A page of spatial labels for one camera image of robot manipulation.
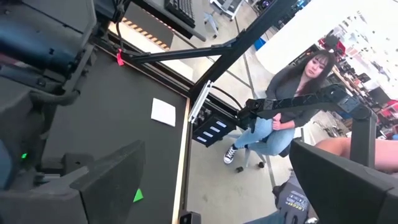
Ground black table mat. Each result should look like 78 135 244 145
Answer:
40 49 191 224

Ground person's leg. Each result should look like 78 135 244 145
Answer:
244 210 282 224

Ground dark gray side desk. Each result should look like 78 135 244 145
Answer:
130 0 208 43

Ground black keyboard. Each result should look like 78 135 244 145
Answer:
164 0 197 29

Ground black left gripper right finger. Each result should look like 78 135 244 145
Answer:
289 138 398 224

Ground blue bin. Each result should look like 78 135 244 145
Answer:
253 36 267 51

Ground silver aluminium bracket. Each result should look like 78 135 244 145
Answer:
187 80 214 124

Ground black table-level camera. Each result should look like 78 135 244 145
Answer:
178 210 202 224

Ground white metal cart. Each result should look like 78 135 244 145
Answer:
203 0 246 40

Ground green wedge eraser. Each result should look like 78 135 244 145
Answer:
132 188 145 203

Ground person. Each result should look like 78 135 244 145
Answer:
223 49 338 165

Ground black box white labels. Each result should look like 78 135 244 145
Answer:
192 114 238 149

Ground square sticky note pad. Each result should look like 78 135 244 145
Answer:
150 97 177 128

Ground office chair with casters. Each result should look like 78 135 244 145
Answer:
234 133 304 174

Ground person's forearm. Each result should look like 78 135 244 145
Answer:
313 136 398 174

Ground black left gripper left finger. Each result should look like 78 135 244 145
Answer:
70 139 146 224

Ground gray work glove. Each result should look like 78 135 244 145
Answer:
272 174 313 224

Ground black mat orange striped edge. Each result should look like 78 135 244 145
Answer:
108 2 175 51

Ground black aluminium table frame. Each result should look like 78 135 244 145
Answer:
90 0 298 125

